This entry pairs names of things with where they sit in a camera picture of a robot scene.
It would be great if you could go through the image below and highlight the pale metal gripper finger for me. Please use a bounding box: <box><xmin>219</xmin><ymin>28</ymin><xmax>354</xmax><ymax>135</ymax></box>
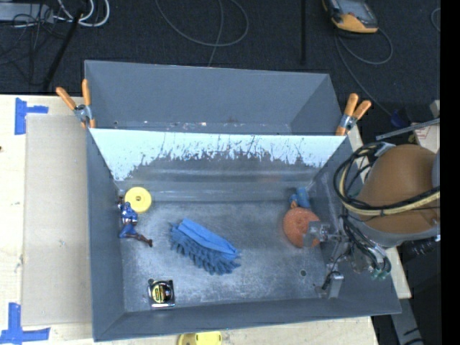
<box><xmin>316</xmin><ymin>271</ymin><xmax>345</xmax><ymax>300</ymax></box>
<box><xmin>304</xmin><ymin>221</ymin><xmax>332</xmax><ymax>249</ymax></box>

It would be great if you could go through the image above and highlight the orange round sponge ball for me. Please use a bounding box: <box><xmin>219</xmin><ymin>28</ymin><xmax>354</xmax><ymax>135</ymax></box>
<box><xmin>282</xmin><ymin>206</ymin><xmax>322</xmax><ymax>249</ymax></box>

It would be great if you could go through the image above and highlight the small blue and orange toy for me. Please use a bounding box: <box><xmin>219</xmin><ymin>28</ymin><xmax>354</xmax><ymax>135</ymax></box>
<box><xmin>289</xmin><ymin>187</ymin><xmax>313</xmax><ymax>210</ymax></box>

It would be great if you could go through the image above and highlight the blue microfibre duster mitt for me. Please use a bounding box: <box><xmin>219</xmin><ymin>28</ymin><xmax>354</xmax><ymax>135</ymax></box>
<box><xmin>168</xmin><ymin>218</ymin><xmax>242</xmax><ymax>276</ymax></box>

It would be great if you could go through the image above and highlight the chrome and yellow tape measure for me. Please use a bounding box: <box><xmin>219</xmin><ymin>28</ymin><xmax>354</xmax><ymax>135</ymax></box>
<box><xmin>147</xmin><ymin>278</ymin><xmax>176</xmax><ymax>309</ymax></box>

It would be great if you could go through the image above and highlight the grey metal bin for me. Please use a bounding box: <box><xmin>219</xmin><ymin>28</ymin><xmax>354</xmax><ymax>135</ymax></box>
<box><xmin>83</xmin><ymin>59</ymin><xmax>403</xmax><ymax>343</ymax></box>

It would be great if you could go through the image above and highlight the blue superhero toy figure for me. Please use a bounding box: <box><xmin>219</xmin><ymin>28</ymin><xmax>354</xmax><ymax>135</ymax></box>
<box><xmin>116</xmin><ymin>198</ymin><xmax>154</xmax><ymax>248</ymax></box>

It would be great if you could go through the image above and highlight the pale wood board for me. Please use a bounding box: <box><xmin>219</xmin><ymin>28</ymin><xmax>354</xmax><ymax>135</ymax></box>
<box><xmin>20</xmin><ymin>113</ymin><xmax>94</xmax><ymax>328</ymax></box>

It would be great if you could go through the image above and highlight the yellow plastic ring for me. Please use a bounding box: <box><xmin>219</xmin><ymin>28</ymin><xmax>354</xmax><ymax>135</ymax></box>
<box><xmin>177</xmin><ymin>331</ymin><xmax>224</xmax><ymax>345</ymax></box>
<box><xmin>124</xmin><ymin>186</ymin><xmax>153</xmax><ymax>214</ymax></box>

